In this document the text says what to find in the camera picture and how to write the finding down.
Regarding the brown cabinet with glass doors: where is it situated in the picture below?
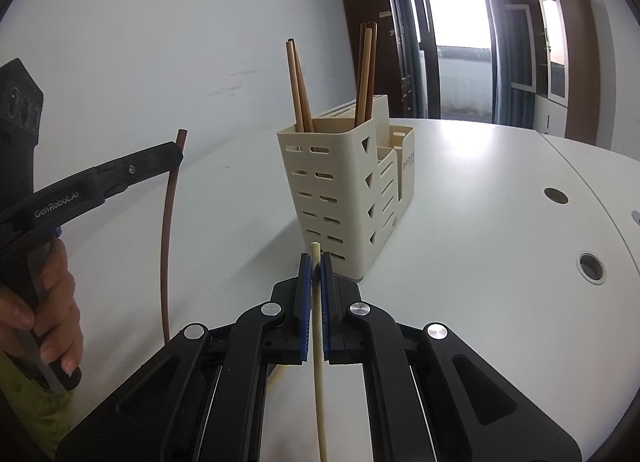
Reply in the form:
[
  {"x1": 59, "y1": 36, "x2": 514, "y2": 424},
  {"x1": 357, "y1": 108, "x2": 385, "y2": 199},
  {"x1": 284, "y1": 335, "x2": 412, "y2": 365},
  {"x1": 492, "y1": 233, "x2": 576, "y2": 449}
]
[{"x1": 504, "y1": 0, "x2": 602, "y2": 146}]

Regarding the person's green clothing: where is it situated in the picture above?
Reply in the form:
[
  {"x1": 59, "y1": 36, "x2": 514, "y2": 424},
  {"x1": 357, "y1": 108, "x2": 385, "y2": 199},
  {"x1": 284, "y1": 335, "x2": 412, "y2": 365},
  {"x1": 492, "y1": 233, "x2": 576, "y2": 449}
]
[{"x1": 0, "y1": 351, "x2": 57, "y2": 459}]

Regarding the dark brown chopstick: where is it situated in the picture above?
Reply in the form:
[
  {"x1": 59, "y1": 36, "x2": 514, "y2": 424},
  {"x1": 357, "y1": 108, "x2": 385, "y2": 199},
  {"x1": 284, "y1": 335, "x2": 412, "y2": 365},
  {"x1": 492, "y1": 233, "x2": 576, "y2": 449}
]
[
  {"x1": 354, "y1": 23, "x2": 368, "y2": 127},
  {"x1": 364, "y1": 28, "x2": 374, "y2": 122},
  {"x1": 160, "y1": 128, "x2": 190, "y2": 344}
]

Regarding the light wooden chopstick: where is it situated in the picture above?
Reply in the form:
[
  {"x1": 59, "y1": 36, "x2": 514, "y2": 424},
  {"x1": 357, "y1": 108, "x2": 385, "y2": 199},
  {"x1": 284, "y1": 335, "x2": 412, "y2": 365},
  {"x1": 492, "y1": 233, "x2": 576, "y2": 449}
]
[
  {"x1": 286, "y1": 40, "x2": 307, "y2": 134},
  {"x1": 309, "y1": 242, "x2": 332, "y2": 462},
  {"x1": 293, "y1": 46, "x2": 315, "y2": 134}
]

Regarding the cream plastic utensil holder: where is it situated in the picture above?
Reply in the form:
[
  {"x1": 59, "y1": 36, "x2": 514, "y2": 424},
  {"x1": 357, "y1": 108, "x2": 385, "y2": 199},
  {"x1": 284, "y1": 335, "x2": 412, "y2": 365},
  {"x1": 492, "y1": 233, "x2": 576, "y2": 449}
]
[{"x1": 277, "y1": 94, "x2": 417, "y2": 284}]

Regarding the glass balcony door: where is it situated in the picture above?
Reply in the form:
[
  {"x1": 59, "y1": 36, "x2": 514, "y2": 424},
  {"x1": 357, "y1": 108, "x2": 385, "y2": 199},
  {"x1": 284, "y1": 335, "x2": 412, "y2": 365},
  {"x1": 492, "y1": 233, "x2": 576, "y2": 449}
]
[{"x1": 414, "y1": 0, "x2": 502, "y2": 124}]

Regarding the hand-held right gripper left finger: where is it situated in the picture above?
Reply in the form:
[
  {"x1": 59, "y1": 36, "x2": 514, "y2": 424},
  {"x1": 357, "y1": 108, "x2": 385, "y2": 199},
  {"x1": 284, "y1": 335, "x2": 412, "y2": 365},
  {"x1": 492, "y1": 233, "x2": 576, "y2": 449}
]
[{"x1": 55, "y1": 252, "x2": 314, "y2": 462}]

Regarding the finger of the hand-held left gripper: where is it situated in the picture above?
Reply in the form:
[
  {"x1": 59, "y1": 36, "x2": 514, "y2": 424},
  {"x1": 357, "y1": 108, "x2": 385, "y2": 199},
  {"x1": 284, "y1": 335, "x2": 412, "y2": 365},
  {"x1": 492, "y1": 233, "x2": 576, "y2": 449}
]
[{"x1": 94, "y1": 141, "x2": 185, "y2": 201}]

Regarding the dark brown wardrobe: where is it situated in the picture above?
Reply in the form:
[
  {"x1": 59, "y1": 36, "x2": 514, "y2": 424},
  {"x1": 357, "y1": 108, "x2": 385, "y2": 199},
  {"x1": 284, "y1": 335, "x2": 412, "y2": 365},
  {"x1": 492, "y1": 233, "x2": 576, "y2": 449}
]
[{"x1": 340, "y1": 0, "x2": 407, "y2": 120}]

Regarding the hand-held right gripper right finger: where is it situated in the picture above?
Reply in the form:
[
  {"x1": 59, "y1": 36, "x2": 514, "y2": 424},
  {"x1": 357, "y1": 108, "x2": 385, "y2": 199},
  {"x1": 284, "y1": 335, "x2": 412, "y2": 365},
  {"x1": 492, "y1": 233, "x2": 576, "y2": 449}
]
[{"x1": 322, "y1": 251, "x2": 584, "y2": 462}]

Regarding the person's left hand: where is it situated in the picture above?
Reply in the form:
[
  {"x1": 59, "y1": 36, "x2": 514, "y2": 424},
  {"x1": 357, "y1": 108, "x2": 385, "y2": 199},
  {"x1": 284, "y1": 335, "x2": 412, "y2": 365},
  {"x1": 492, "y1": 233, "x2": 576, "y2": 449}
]
[{"x1": 0, "y1": 239, "x2": 84, "y2": 378}]

